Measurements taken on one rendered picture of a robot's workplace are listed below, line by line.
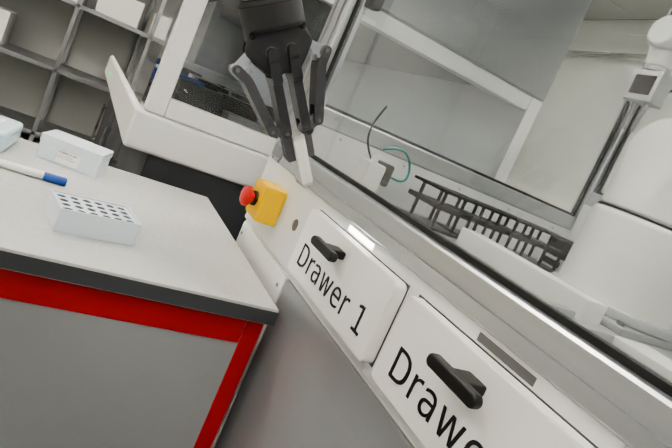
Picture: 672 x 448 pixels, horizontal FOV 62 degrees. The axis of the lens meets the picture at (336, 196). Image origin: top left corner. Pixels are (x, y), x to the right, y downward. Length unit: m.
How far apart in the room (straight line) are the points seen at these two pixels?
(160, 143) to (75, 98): 3.45
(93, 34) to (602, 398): 4.65
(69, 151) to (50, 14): 3.67
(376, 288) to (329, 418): 0.19
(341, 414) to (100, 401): 0.38
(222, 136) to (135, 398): 0.79
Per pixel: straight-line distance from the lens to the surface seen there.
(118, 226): 0.94
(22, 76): 4.96
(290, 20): 0.66
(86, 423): 0.98
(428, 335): 0.61
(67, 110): 4.95
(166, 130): 1.50
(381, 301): 0.69
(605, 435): 0.50
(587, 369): 0.51
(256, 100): 0.68
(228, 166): 1.55
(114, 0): 4.51
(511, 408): 0.53
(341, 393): 0.76
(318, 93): 0.71
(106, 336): 0.90
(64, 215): 0.91
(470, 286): 0.60
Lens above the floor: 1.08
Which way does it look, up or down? 7 degrees down
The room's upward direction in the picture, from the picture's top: 24 degrees clockwise
